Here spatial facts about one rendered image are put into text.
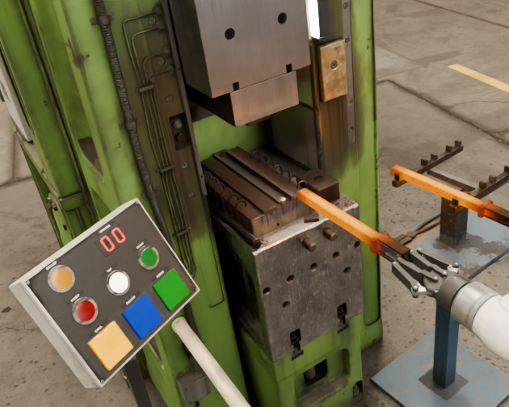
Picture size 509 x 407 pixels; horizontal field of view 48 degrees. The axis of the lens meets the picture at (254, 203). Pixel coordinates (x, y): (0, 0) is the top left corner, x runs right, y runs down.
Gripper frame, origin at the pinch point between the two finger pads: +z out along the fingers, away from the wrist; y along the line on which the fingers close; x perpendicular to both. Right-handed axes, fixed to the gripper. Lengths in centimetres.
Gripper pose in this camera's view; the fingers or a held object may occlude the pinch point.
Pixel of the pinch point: (392, 250)
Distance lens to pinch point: 132.1
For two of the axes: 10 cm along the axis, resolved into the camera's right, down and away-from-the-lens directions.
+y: 8.5, -3.7, 3.8
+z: -5.1, -4.1, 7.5
